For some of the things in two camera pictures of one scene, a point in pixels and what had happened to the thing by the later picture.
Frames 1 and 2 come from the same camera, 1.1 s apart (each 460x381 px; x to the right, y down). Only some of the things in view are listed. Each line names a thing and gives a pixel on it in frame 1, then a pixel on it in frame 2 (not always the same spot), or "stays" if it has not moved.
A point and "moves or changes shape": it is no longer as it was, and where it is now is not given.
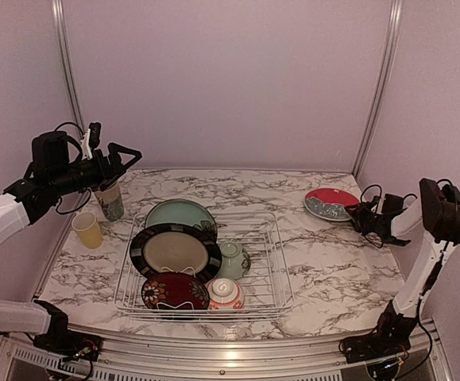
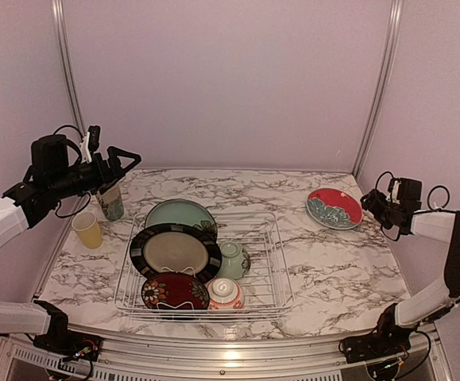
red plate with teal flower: (330, 203) moves or changes shape
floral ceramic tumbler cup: (112, 202) stays
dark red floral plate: (175, 290) stays
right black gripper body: (369, 222) -> (384, 214)
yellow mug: (88, 229) stays
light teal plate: (184, 212) stays
